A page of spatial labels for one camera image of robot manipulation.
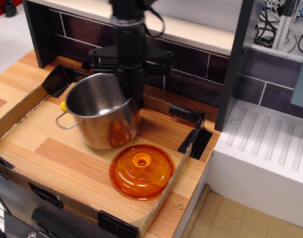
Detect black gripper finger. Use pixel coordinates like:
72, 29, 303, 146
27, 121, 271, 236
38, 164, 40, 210
116, 70, 133, 99
132, 70, 145, 109

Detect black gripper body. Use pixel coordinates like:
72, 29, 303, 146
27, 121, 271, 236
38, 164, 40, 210
89, 23, 174, 75

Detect stainless steel metal pot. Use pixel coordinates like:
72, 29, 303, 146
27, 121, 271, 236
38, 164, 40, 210
65, 73, 140, 149

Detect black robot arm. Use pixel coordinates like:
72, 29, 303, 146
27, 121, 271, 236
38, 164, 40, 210
89, 0, 174, 108

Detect orange transparent pot lid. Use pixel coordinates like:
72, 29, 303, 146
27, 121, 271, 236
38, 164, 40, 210
109, 144, 175, 200

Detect brown cardboard fence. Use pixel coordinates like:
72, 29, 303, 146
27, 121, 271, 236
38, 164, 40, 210
0, 63, 213, 238

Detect yellow plastic banana toy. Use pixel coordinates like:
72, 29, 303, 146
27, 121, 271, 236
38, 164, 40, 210
60, 101, 68, 112

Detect light wooden shelf board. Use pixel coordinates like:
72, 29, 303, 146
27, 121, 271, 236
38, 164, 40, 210
32, 0, 235, 56

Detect black tape right corner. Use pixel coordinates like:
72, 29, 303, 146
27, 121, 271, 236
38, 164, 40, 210
169, 105, 213, 160

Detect black caster wheel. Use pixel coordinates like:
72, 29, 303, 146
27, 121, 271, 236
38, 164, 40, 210
1, 0, 17, 17

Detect black tape front corner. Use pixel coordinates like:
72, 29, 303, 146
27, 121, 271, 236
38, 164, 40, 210
98, 210, 141, 238

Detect white ribbed drain board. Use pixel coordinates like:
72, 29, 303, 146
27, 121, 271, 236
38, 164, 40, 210
208, 100, 303, 228

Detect dark grey shelf post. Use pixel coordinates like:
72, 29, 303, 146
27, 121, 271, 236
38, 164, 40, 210
215, 0, 258, 132

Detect black cable bundle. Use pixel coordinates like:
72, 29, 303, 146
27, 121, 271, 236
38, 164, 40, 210
252, 0, 303, 53

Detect grey aluminium frame profile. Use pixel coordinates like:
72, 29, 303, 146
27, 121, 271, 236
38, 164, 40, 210
272, 0, 303, 51

